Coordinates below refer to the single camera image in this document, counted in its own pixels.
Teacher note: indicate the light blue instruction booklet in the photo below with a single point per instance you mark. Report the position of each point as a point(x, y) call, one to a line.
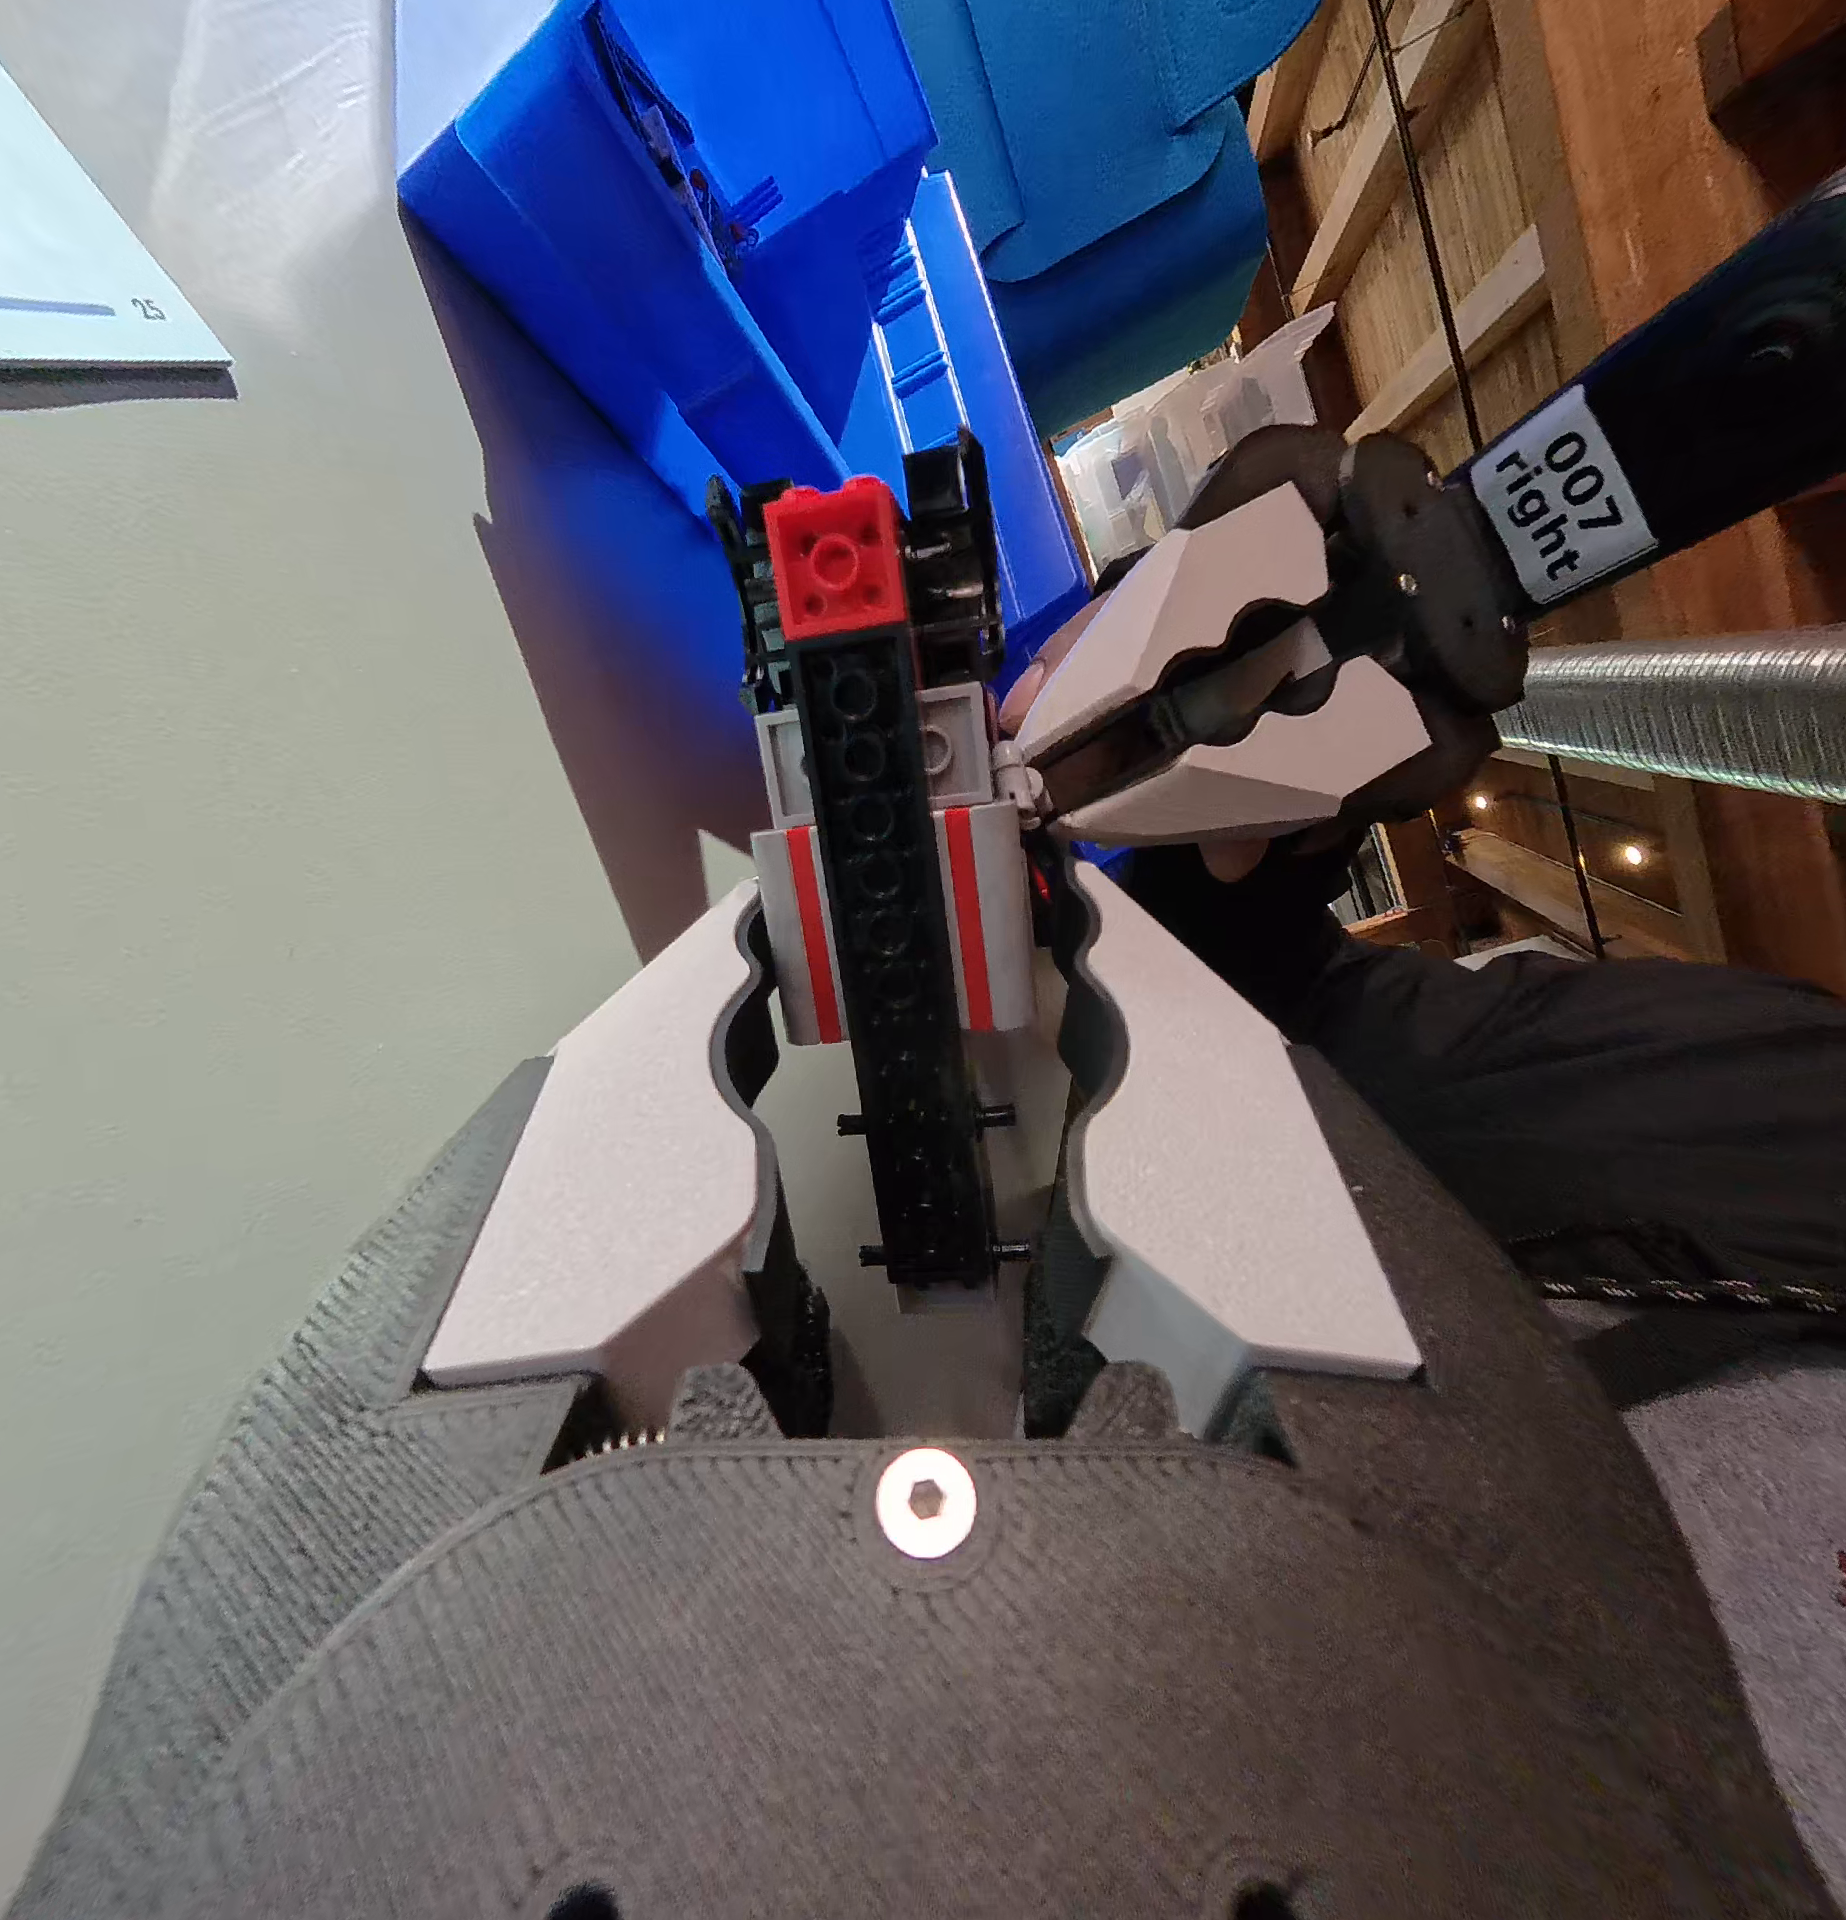
point(52, 256)

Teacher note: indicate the silver ventilation duct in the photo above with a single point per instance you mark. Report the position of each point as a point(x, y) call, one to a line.
point(1687, 721)

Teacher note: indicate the teal plastic lid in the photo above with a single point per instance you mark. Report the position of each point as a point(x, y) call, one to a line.
point(1103, 197)

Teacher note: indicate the grey toy exhaust pipe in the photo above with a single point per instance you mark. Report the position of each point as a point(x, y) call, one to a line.
point(1020, 788)

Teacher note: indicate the pile of toy bricks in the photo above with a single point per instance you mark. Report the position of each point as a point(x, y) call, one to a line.
point(697, 166)

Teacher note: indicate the person's right hand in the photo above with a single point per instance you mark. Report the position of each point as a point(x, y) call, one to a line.
point(1036, 668)

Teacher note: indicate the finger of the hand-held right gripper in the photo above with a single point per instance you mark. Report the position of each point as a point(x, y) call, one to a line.
point(1193, 601)
point(1284, 773)

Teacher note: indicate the toy brick truck model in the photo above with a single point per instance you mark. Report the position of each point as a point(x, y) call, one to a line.
point(893, 899)

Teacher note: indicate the blue plastic bin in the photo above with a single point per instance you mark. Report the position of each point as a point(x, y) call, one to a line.
point(638, 300)

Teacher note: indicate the person's right forearm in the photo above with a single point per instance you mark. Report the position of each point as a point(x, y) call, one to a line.
point(1537, 1094)

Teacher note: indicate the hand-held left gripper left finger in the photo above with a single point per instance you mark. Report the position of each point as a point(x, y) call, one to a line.
point(609, 1201)

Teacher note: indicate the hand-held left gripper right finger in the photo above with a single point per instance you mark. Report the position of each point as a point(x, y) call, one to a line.
point(1253, 1201)

